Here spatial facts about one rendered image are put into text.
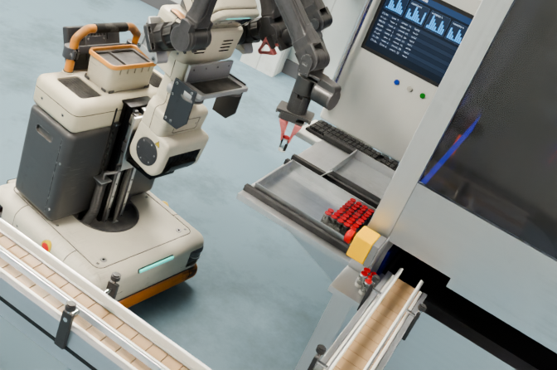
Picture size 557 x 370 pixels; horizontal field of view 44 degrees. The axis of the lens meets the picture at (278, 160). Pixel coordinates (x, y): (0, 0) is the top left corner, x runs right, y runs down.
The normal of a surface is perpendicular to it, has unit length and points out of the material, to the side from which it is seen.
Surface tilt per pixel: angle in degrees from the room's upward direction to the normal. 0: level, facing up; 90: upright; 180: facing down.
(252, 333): 0
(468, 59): 90
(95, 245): 0
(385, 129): 90
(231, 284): 0
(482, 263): 90
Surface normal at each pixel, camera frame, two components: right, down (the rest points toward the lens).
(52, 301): 0.34, -0.83
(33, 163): -0.58, 0.19
